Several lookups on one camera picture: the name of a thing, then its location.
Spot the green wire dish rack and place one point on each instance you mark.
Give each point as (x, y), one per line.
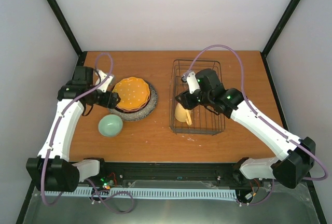
(203, 121)

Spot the yellow polka dot plate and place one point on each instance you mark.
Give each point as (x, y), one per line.
(134, 93)

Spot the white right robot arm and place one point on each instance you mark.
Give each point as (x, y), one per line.
(293, 156)

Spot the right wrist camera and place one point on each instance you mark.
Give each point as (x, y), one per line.
(190, 78)

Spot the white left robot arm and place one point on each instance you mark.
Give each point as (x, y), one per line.
(73, 98)

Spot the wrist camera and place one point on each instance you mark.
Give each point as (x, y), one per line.
(103, 80)
(190, 78)

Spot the pale green ceramic bowl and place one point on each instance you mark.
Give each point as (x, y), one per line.
(110, 125)

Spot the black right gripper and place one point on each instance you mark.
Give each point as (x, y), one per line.
(186, 102)

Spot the black left frame post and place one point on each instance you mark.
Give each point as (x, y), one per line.
(65, 26)

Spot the dark speckled stone plate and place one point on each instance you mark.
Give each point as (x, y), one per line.
(142, 113)

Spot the black right frame post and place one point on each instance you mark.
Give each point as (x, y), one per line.
(288, 12)

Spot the pink scalloped plate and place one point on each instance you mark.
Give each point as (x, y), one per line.
(145, 104)

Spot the black frame post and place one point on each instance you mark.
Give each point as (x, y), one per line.
(65, 26)
(288, 12)

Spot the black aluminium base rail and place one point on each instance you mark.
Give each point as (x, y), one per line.
(166, 173)

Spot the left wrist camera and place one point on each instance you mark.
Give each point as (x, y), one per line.
(103, 80)

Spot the yellow ceramic mug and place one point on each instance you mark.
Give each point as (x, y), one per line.
(182, 115)

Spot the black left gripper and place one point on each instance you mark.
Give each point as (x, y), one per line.
(109, 101)

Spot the light blue slotted cable duct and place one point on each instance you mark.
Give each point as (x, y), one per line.
(173, 194)

